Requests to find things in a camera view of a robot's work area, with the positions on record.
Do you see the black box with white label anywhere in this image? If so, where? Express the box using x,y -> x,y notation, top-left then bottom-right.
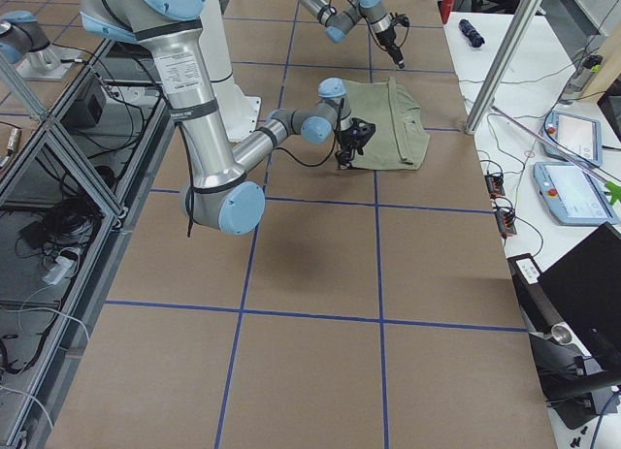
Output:
507,254 -> 569,342

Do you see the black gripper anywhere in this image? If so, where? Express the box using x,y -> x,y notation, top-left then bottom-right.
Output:
371,13 -> 409,69
336,117 -> 376,170

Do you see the dark blue folded umbrella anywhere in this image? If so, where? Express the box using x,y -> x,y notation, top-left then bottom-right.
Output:
458,18 -> 485,48

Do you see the teach pendant tablet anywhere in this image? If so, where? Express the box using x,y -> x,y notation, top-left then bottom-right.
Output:
541,110 -> 603,168
533,162 -> 620,227

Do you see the white power adapter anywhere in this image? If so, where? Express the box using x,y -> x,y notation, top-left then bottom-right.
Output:
42,255 -> 77,285

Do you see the upper teach pendant tablet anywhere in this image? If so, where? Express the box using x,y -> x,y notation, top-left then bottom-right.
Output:
541,110 -> 603,168

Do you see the upper orange black circuit board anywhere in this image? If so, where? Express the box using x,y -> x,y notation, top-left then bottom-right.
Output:
484,173 -> 506,199

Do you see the aluminium frame post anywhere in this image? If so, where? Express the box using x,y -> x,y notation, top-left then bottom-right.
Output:
464,0 -> 542,135

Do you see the orange black circuit board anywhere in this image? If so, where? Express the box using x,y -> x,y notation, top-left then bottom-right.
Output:
494,207 -> 517,240
484,173 -> 506,199

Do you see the green star-shaped marker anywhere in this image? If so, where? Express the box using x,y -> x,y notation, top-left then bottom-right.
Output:
604,180 -> 621,206

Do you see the aluminium frame rail structure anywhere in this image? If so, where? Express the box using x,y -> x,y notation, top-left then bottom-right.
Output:
1,42 -> 173,448

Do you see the black box under frame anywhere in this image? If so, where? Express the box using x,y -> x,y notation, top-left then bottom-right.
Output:
61,81 -> 106,128

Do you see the black monitor screen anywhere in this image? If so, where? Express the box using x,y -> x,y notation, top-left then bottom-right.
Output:
539,223 -> 620,370

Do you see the olive green long-sleeve shirt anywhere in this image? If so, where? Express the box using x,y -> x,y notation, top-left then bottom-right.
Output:
343,77 -> 430,171

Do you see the silver blue background robot arm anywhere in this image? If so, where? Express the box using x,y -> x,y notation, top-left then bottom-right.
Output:
1,10 -> 70,81

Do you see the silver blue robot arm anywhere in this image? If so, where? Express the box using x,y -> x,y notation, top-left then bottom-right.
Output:
296,0 -> 409,69
81,0 -> 376,235

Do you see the small silver metal cup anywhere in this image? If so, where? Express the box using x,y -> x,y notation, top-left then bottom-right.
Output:
550,323 -> 573,346

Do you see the lower teach pendant tablet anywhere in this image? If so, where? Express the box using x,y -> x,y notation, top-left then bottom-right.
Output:
533,162 -> 620,227

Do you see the lower orange black circuit board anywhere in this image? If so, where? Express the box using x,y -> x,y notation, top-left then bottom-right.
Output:
494,207 -> 517,240

